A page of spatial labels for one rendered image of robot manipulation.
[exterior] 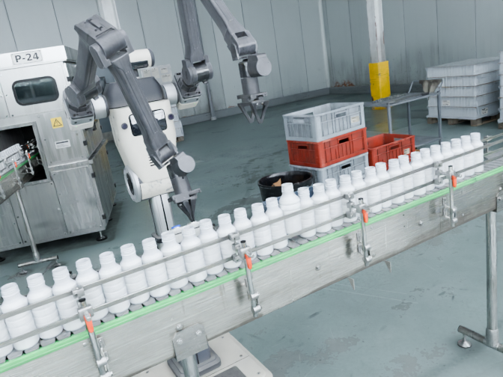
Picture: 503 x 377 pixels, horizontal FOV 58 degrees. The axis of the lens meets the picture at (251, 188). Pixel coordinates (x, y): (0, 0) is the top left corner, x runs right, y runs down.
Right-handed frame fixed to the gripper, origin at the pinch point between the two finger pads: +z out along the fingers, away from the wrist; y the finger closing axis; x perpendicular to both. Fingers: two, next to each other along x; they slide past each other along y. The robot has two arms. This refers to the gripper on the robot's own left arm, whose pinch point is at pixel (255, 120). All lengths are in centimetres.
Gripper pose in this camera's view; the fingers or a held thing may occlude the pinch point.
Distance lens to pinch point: 156.4
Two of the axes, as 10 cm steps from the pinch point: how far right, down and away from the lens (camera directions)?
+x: -8.6, 2.6, -4.4
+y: -4.9, -1.6, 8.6
